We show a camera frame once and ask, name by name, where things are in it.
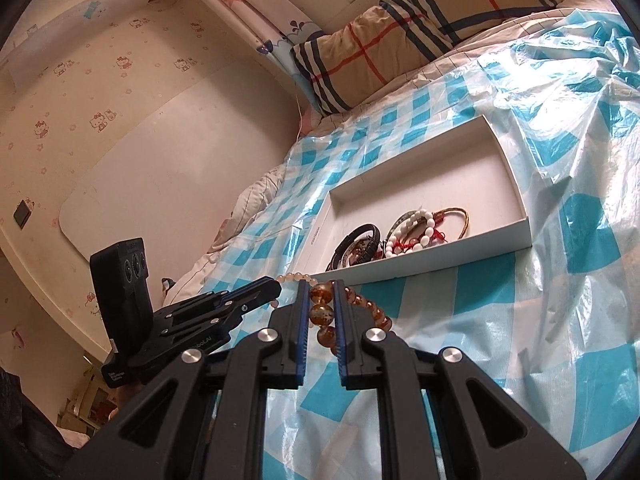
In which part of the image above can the dark cloth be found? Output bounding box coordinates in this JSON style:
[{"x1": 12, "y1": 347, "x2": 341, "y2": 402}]
[{"x1": 0, "y1": 367, "x2": 76, "y2": 480}]

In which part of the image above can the translucent plastic cover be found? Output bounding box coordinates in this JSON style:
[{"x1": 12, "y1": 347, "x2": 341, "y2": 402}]
[{"x1": 7, "y1": 0, "x2": 155, "y2": 88}]

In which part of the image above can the blue checkered plastic sheet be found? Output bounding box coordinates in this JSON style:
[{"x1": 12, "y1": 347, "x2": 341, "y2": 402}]
[{"x1": 200, "y1": 0, "x2": 640, "y2": 480}]

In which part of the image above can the white cardboard box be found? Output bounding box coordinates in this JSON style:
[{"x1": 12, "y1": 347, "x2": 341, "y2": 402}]
[{"x1": 299, "y1": 114, "x2": 532, "y2": 285}]

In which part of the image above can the white board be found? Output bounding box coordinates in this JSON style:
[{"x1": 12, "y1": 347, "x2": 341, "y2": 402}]
[{"x1": 59, "y1": 64, "x2": 303, "y2": 283}]

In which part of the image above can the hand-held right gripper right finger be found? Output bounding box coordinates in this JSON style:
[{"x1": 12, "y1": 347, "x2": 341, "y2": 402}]
[{"x1": 333, "y1": 280, "x2": 587, "y2": 480}]

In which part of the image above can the white pearl bead bracelet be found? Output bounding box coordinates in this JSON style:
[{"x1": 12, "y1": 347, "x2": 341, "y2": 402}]
[{"x1": 384, "y1": 208, "x2": 436, "y2": 259}]

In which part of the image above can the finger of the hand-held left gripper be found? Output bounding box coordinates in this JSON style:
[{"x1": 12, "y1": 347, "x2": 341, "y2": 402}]
[
  {"x1": 161, "y1": 304, "x2": 262, "y2": 347},
  {"x1": 154, "y1": 279, "x2": 283, "y2": 319}
]

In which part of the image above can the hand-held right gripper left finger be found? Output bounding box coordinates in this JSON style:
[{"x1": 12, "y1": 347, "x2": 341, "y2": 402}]
[{"x1": 75, "y1": 281, "x2": 307, "y2": 480}]

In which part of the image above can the black braided bracelet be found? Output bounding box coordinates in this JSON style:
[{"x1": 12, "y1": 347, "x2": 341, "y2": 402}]
[{"x1": 325, "y1": 223, "x2": 382, "y2": 271}]

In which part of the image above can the amber bead bracelet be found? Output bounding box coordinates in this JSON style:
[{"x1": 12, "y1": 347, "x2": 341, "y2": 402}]
[{"x1": 307, "y1": 282, "x2": 396, "y2": 356}]

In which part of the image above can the gold cord bracelet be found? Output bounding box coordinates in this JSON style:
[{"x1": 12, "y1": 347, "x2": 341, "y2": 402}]
[{"x1": 432, "y1": 207, "x2": 470, "y2": 242}]

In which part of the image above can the plaid pillow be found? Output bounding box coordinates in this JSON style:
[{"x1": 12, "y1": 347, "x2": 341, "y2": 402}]
[{"x1": 291, "y1": 0, "x2": 573, "y2": 116}]

